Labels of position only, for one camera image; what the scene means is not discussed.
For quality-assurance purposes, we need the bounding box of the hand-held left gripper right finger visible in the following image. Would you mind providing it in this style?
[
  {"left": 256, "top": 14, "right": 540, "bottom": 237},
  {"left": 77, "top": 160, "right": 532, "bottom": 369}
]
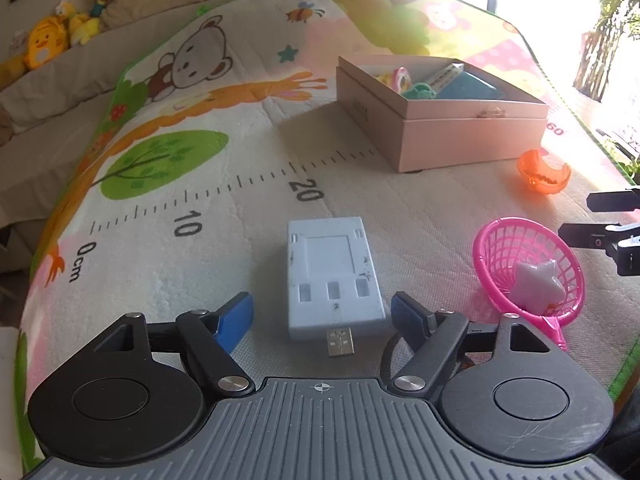
[{"left": 391, "top": 291, "right": 559, "bottom": 400}]

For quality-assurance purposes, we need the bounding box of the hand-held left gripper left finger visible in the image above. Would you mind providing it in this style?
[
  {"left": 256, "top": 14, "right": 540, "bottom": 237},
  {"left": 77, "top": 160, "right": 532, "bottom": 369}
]
[{"left": 95, "top": 291, "right": 256, "bottom": 401}]

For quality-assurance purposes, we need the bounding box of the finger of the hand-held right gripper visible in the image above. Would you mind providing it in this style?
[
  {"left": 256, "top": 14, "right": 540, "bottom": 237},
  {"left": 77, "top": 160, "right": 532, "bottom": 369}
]
[
  {"left": 587, "top": 190, "right": 640, "bottom": 214},
  {"left": 559, "top": 222, "right": 640, "bottom": 276}
]

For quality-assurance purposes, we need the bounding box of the white star toy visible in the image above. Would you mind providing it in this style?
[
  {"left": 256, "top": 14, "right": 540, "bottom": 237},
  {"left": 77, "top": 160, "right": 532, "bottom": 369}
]
[{"left": 510, "top": 259, "right": 566, "bottom": 308}]

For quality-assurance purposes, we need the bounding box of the orange plastic toy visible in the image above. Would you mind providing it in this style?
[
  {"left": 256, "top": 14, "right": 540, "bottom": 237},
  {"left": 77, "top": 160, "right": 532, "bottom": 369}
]
[{"left": 516, "top": 148, "right": 572, "bottom": 194}]

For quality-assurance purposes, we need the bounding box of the pink plastic toy net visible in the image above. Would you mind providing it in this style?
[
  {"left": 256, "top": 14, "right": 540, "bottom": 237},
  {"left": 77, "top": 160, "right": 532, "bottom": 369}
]
[{"left": 472, "top": 217, "right": 586, "bottom": 352}]

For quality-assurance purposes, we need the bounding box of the white USB hub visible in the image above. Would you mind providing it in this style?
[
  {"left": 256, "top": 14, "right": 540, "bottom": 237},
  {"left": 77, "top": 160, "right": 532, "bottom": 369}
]
[{"left": 286, "top": 216, "right": 387, "bottom": 358}]

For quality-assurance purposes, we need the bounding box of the pink cardboard box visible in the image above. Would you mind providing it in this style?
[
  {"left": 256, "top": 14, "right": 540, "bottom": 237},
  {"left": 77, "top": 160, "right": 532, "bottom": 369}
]
[{"left": 336, "top": 55, "right": 550, "bottom": 175}]

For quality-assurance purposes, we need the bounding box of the blue and white tissue packet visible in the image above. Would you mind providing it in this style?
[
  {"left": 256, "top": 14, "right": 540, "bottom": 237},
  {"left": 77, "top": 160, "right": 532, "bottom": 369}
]
[{"left": 425, "top": 60, "right": 505, "bottom": 102}]

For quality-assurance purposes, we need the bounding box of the teal plastic toy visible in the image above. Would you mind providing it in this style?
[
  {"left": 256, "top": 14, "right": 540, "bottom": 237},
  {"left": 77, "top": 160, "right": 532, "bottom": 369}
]
[{"left": 400, "top": 82, "right": 438, "bottom": 101}]

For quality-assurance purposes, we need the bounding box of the pink and yellow toy clock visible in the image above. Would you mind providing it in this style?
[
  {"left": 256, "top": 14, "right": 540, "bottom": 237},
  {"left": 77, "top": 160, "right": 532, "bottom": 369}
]
[{"left": 375, "top": 67, "right": 412, "bottom": 95}]

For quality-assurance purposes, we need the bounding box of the printed cartoon play mat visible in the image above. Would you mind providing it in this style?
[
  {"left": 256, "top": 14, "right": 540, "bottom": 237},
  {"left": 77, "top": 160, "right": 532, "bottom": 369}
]
[{"left": 12, "top": 0, "right": 640, "bottom": 480}]

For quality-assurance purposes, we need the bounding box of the green plant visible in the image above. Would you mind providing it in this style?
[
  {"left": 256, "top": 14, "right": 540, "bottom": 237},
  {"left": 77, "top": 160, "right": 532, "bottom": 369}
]
[{"left": 575, "top": 0, "right": 640, "bottom": 106}]

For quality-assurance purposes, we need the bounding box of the beige covered sofa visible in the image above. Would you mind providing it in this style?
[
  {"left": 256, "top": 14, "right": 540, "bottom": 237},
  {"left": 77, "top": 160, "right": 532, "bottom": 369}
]
[{"left": 0, "top": 0, "right": 211, "bottom": 271}]

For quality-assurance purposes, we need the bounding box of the small yellow plush toy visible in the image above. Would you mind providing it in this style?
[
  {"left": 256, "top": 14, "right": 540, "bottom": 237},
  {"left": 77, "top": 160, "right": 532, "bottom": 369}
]
[{"left": 55, "top": 0, "right": 103, "bottom": 47}]

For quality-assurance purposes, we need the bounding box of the long yellow plush pillow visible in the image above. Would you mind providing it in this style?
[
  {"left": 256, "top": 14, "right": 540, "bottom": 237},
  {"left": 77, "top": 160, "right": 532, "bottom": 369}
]
[{"left": 0, "top": 52, "right": 28, "bottom": 88}]

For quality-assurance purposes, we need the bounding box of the yellow duck plush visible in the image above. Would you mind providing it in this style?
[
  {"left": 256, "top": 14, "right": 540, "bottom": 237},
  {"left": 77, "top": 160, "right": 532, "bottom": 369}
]
[{"left": 25, "top": 15, "right": 71, "bottom": 70}]

